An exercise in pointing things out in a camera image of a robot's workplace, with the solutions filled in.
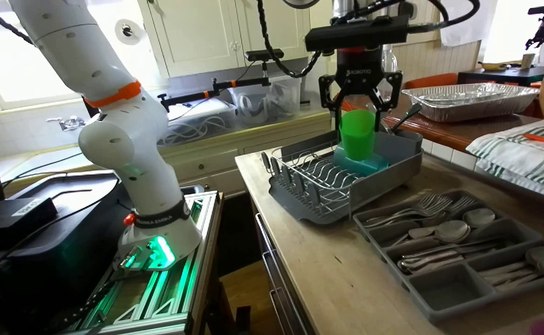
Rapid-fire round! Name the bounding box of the steel knife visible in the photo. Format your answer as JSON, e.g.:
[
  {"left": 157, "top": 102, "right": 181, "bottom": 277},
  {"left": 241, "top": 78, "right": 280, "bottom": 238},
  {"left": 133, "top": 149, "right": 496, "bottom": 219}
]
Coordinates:
[{"left": 397, "top": 245, "right": 468, "bottom": 275}]

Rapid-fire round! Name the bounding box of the clear plastic storage bin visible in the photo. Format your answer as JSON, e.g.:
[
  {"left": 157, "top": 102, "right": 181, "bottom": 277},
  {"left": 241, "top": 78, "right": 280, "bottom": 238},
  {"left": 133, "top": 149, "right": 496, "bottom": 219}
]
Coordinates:
[{"left": 159, "top": 74, "right": 304, "bottom": 149}]

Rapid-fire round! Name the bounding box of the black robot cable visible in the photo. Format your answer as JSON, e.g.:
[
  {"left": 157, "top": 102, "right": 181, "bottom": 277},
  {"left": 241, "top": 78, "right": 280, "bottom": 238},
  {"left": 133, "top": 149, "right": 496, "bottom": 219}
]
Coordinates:
[{"left": 256, "top": 0, "right": 483, "bottom": 80}]

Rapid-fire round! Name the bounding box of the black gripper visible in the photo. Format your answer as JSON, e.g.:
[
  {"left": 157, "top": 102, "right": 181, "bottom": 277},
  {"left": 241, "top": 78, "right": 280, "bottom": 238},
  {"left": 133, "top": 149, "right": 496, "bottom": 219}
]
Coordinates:
[{"left": 317, "top": 46, "right": 405, "bottom": 134}]

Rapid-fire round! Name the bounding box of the striped kitchen cloth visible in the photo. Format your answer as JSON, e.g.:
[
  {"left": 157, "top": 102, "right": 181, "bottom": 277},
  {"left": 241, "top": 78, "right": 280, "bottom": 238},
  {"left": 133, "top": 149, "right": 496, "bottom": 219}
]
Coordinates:
[{"left": 466, "top": 119, "right": 544, "bottom": 205}]

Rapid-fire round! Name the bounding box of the white hanging towel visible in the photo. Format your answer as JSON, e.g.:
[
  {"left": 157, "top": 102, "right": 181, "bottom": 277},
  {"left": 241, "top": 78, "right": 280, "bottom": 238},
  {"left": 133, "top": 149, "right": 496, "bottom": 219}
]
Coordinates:
[{"left": 438, "top": 0, "right": 502, "bottom": 48}]

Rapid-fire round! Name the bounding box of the aluminium foil tray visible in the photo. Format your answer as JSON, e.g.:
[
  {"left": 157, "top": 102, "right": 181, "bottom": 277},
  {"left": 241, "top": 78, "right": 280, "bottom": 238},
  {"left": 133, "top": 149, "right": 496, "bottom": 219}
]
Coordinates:
[{"left": 401, "top": 80, "right": 543, "bottom": 123}]

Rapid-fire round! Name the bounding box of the steel fork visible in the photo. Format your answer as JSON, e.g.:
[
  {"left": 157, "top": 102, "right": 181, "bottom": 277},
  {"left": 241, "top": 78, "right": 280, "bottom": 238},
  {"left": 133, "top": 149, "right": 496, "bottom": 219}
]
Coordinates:
[{"left": 364, "top": 193, "right": 459, "bottom": 229}]

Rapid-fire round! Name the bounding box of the large steel spoon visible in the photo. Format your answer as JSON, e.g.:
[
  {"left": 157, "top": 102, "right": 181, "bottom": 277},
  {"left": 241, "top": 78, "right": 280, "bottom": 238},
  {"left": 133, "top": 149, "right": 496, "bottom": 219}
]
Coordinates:
[{"left": 386, "top": 218, "right": 476, "bottom": 249}]

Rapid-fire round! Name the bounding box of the clear hand sanitizer pump bottle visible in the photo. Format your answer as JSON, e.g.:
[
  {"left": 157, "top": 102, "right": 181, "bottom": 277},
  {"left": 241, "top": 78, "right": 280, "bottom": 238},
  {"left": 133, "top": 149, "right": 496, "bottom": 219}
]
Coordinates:
[{"left": 381, "top": 43, "right": 403, "bottom": 76}]

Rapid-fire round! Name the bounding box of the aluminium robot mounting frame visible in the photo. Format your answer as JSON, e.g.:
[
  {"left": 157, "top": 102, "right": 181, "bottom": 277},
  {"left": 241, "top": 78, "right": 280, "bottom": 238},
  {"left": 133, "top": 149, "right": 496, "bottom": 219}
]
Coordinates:
[{"left": 66, "top": 188, "right": 224, "bottom": 335}]

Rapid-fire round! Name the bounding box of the steel dish drying rack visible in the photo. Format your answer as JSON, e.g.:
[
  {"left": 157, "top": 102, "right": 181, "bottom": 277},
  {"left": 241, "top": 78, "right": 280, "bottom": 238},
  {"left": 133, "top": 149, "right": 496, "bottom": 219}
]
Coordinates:
[{"left": 260, "top": 126, "right": 425, "bottom": 227}]

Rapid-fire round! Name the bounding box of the grey cutlery tray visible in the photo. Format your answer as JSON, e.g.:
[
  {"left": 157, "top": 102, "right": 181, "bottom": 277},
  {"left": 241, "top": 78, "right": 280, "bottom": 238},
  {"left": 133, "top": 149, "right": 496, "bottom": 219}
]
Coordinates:
[{"left": 353, "top": 191, "right": 544, "bottom": 325}]

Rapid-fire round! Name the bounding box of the green plastic cup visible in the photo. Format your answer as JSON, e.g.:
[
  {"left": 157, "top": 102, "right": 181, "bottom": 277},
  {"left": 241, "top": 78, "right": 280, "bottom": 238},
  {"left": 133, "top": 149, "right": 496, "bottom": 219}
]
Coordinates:
[{"left": 338, "top": 100, "right": 379, "bottom": 162}]

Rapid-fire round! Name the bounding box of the black controller box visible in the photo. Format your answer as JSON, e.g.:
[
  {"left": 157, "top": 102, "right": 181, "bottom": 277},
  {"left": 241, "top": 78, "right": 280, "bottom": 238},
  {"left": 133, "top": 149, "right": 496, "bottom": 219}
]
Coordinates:
[{"left": 0, "top": 169, "right": 129, "bottom": 312}]

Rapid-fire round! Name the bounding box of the black kitchen utensil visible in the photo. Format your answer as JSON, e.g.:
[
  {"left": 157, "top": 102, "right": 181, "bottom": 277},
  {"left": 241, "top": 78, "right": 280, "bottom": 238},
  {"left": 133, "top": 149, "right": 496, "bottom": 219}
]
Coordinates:
[{"left": 390, "top": 100, "right": 425, "bottom": 136}]

